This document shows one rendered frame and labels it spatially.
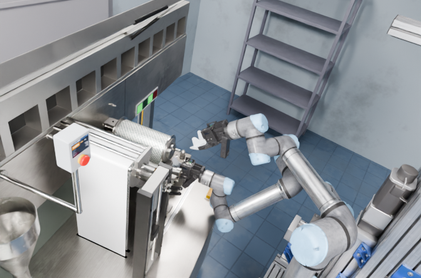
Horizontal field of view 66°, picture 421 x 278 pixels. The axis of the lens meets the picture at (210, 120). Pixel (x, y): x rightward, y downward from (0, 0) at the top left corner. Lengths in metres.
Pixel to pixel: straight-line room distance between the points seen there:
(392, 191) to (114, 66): 1.23
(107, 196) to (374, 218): 1.03
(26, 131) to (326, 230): 1.05
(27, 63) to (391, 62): 3.52
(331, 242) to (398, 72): 2.88
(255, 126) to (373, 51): 2.67
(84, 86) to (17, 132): 0.35
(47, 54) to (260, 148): 0.88
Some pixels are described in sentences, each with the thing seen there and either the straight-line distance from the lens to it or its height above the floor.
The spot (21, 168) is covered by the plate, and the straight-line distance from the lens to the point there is 1.27.
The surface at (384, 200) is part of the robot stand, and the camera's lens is 1.38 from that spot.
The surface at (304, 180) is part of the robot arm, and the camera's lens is 1.25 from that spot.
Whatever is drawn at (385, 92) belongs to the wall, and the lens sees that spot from 3.89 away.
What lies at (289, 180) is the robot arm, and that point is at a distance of 1.49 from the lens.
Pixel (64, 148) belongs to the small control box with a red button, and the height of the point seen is 1.69.
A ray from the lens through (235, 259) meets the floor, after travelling 2.70.
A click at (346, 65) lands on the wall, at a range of 3.87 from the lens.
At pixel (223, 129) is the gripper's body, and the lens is 1.32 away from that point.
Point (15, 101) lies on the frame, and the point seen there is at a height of 1.63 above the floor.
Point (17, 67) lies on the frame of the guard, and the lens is 0.54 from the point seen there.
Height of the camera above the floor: 2.24
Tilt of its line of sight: 35 degrees down
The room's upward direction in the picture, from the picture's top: 12 degrees clockwise
